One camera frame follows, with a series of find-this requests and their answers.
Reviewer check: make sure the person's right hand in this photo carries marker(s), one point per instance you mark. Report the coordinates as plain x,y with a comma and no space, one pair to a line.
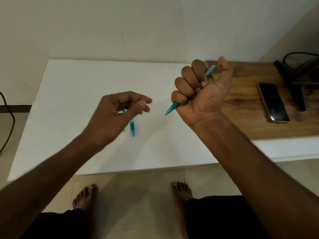
208,102

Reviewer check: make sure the person's left hand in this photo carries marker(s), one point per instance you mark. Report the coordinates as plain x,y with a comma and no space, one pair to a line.
109,121

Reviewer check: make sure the person's left thumb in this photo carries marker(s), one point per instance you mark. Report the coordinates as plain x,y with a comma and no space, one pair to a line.
140,107

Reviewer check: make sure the person's right thumb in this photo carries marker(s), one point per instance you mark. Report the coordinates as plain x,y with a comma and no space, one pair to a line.
225,67

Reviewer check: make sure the person's right middle finger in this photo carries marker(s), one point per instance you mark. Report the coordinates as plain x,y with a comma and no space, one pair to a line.
189,75

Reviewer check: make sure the person's right little finger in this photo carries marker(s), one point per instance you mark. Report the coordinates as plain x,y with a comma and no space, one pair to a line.
178,97

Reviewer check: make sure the teal ballpoint pen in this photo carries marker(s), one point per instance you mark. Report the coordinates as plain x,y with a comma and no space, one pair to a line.
172,108

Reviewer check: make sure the teal pen cap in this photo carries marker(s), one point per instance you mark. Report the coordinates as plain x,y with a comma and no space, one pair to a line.
132,128

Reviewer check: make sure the person's left forearm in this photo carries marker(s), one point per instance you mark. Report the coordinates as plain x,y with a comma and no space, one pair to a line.
44,179

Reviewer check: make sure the person's right forearm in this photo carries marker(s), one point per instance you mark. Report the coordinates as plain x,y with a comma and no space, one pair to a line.
254,176

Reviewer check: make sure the brown wooden board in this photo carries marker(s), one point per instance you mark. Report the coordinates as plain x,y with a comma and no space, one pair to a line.
246,114

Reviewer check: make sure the black smartphone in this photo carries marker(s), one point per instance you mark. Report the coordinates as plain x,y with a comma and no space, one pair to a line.
273,102

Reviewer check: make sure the black metal stand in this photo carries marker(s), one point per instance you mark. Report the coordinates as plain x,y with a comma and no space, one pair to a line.
294,79

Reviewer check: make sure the person's right foot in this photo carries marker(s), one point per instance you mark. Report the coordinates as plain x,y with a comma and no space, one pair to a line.
181,196

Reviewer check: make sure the person's foot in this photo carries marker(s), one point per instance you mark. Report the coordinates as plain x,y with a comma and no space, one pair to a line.
86,196
181,196

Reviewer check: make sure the person's left foot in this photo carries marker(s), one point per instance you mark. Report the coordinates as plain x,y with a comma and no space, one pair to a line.
86,196

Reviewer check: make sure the black shorts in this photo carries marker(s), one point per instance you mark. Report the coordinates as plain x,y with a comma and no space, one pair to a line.
224,219

